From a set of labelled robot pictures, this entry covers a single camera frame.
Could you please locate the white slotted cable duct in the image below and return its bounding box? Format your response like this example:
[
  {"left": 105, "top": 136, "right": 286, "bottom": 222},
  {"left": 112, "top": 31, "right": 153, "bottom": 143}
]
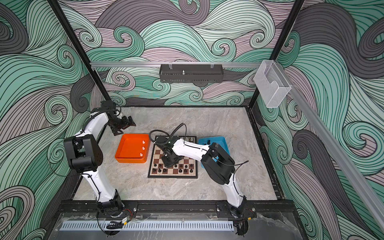
[{"left": 59, "top": 221, "right": 235, "bottom": 232}]

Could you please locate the aluminium rail right wall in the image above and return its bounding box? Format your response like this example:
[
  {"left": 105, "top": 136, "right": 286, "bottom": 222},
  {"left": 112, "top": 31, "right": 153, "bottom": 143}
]
[{"left": 275, "top": 62, "right": 384, "bottom": 230}]

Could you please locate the clear acrylic wall holder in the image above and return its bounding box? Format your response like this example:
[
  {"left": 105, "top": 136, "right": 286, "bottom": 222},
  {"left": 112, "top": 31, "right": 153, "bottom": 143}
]
[{"left": 254, "top": 60, "right": 292, "bottom": 109}]

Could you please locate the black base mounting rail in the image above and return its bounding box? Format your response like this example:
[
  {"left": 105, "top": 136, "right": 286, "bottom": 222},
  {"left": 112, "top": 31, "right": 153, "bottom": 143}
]
[{"left": 59, "top": 200, "right": 296, "bottom": 214}]

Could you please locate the aluminium rail wall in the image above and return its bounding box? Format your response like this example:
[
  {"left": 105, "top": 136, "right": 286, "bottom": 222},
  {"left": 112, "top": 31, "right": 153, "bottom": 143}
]
[
  {"left": 275, "top": 62, "right": 384, "bottom": 230},
  {"left": 90, "top": 61, "right": 261, "bottom": 69}
]

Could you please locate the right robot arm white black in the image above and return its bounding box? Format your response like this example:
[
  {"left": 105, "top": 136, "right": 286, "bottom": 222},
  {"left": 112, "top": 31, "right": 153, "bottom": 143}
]
[{"left": 149, "top": 123, "right": 248, "bottom": 214}]

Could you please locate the brown cream chess board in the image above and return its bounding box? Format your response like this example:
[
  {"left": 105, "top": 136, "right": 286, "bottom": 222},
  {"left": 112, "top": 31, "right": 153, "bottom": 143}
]
[{"left": 148, "top": 144, "right": 199, "bottom": 179}]

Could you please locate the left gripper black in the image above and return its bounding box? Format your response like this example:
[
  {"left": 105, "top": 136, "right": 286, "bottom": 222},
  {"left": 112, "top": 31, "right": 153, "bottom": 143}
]
[{"left": 107, "top": 115, "right": 135, "bottom": 136}]

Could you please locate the blue plastic tray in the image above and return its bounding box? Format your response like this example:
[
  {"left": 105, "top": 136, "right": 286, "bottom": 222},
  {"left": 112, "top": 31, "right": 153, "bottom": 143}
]
[{"left": 198, "top": 136, "right": 230, "bottom": 154}]

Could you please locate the aluminium rail back wall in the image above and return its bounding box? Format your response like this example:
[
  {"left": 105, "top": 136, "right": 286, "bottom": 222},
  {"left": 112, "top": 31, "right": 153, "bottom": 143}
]
[{"left": 90, "top": 61, "right": 261, "bottom": 69}]

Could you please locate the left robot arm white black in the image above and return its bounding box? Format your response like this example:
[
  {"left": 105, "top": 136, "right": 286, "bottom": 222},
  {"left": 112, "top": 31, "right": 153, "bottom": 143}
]
[{"left": 64, "top": 100, "right": 136, "bottom": 213}]

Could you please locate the orange plastic tray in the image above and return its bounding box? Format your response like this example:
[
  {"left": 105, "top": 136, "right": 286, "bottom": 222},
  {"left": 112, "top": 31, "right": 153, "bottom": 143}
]
[{"left": 115, "top": 134, "right": 151, "bottom": 164}]

